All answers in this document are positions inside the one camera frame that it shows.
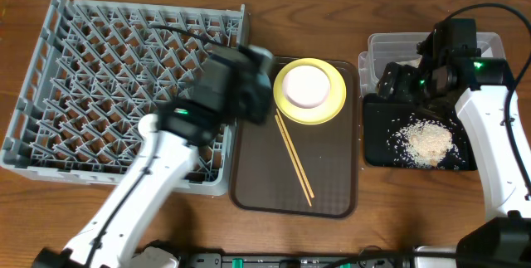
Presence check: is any wooden chopstick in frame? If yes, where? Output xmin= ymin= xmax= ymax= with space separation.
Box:
xmin=275 ymin=109 xmax=315 ymax=200
xmin=274 ymin=115 xmax=312 ymax=207

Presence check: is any white bowl with rice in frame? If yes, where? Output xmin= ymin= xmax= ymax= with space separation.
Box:
xmin=282 ymin=65 xmax=331 ymax=109

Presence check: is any yellow plate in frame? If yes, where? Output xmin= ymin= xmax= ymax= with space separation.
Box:
xmin=273 ymin=58 xmax=347 ymax=125

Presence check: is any white paper cup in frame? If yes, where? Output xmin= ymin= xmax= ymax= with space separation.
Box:
xmin=138 ymin=114 xmax=158 ymax=138

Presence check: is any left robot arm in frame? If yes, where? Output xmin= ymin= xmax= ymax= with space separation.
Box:
xmin=32 ymin=46 xmax=274 ymax=267

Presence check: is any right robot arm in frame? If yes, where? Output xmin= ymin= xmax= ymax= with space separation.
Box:
xmin=376 ymin=18 xmax=530 ymax=267

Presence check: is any black waste tray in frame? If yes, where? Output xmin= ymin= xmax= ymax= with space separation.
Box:
xmin=363 ymin=94 xmax=477 ymax=171

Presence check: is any clear plastic bin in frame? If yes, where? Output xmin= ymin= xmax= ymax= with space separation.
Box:
xmin=358 ymin=32 xmax=505 ymax=96

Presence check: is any spilled rice pile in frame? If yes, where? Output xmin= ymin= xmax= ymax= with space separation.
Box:
xmin=386 ymin=117 xmax=465 ymax=170

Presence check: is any brown serving tray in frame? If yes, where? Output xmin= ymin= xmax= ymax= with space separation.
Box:
xmin=229 ymin=61 xmax=360 ymax=218

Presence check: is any grey plastic dish rack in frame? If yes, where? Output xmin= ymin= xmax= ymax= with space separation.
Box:
xmin=1 ymin=0 xmax=249 ymax=184

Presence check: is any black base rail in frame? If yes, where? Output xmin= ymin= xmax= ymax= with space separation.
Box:
xmin=178 ymin=246 xmax=414 ymax=268

